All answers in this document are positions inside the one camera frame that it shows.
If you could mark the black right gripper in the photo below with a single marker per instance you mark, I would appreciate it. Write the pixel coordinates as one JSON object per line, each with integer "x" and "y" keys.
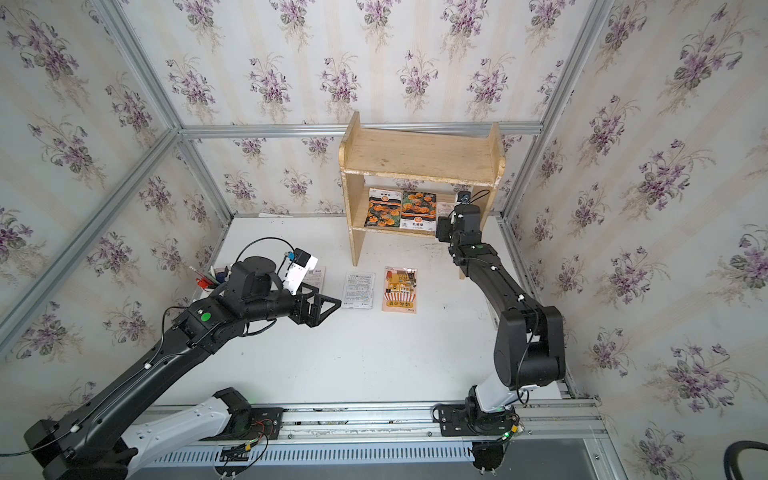
{"x": 441, "y": 228}

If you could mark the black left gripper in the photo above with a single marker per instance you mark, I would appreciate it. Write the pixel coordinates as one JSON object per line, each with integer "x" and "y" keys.
{"x": 302, "y": 316}

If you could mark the white printed seed bag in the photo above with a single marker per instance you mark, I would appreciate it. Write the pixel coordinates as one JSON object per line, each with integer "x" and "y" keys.
{"x": 445, "y": 209}

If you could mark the white barcode seed bag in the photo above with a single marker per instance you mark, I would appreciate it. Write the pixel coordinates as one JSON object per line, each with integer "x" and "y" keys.
{"x": 315, "y": 277}

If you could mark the small white seed bag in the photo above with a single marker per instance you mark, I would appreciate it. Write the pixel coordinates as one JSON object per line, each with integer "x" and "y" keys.
{"x": 358, "y": 291}

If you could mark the orange marigold seed bag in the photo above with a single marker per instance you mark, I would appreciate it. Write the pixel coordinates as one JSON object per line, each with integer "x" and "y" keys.
{"x": 418, "y": 211}

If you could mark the dark marigold seed bag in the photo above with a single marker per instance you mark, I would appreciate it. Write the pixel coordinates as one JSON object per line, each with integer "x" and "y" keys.
{"x": 383, "y": 208}

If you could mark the pink storefront seed bag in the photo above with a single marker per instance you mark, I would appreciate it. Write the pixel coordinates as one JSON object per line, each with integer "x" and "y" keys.
{"x": 400, "y": 290}

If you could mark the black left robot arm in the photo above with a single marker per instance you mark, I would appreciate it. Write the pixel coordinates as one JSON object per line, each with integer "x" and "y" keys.
{"x": 92, "y": 441}

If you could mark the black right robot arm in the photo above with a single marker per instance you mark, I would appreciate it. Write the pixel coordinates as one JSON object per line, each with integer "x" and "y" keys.
{"x": 529, "y": 348}

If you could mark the wooden two-tier shelf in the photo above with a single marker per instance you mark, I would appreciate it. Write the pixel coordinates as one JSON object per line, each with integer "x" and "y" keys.
{"x": 430, "y": 158}

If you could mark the pink pen cup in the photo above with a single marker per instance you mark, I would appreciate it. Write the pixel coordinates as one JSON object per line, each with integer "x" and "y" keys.
{"x": 210, "y": 279}

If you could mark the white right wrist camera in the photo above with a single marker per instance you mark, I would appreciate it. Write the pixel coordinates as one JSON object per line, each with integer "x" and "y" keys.
{"x": 463, "y": 197}

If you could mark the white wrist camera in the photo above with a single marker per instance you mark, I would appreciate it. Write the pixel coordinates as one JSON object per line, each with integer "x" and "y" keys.
{"x": 463, "y": 197}
{"x": 300, "y": 263}

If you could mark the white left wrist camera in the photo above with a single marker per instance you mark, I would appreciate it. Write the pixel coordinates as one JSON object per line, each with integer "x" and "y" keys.
{"x": 300, "y": 263}

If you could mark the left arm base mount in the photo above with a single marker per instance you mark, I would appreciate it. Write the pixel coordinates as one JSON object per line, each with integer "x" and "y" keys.
{"x": 245, "y": 421}

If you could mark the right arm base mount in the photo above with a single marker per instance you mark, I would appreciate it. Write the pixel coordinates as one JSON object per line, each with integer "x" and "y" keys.
{"x": 469, "y": 420}

